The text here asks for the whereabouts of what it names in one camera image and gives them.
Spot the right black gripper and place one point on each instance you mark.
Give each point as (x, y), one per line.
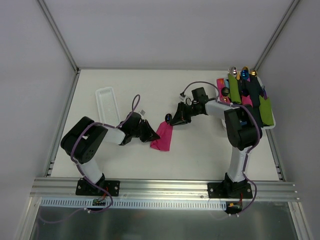
(184, 113)

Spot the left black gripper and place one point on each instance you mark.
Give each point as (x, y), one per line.
(142, 130)

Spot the black spoon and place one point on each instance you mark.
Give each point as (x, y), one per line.
(168, 118)
(225, 91)

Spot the magenta paper napkin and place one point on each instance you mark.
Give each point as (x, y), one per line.
(165, 132)

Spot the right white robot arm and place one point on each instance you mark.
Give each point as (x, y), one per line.
(242, 130)

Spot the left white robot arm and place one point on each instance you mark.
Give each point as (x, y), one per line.
(85, 137)

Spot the black spoon in roll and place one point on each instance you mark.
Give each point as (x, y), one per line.
(225, 91)

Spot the magenta napkin roll left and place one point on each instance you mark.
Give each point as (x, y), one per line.
(220, 85)

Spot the magenta napkin roll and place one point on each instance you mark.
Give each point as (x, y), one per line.
(246, 100)
(220, 85)

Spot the magenta napkin roll middle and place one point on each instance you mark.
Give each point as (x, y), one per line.
(246, 100)

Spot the silver spoon in roll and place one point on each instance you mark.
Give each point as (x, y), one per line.
(233, 71)

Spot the blue spoon in roll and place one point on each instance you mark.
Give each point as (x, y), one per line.
(244, 74)

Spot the black napkin roll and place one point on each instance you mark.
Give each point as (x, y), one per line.
(252, 89)

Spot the gold spoon in roll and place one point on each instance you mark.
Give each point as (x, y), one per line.
(253, 72)

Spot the green napkin roll right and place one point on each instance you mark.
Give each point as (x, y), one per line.
(265, 110)

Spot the white tray of rolls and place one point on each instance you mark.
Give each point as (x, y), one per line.
(265, 127)

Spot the white perforated cutlery basket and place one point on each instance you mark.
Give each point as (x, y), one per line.
(107, 106)

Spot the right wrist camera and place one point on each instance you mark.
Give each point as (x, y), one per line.
(187, 100)

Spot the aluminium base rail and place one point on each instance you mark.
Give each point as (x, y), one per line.
(152, 189)

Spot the left black mount plate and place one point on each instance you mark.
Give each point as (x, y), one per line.
(84, 188)

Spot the black mount plate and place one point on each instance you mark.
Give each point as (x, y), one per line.
(215, 190)
(84, 188)

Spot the right black mount plate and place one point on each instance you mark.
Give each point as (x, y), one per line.
(215, 190)

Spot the white slotted cable duct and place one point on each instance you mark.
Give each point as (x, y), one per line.
(153, 204)

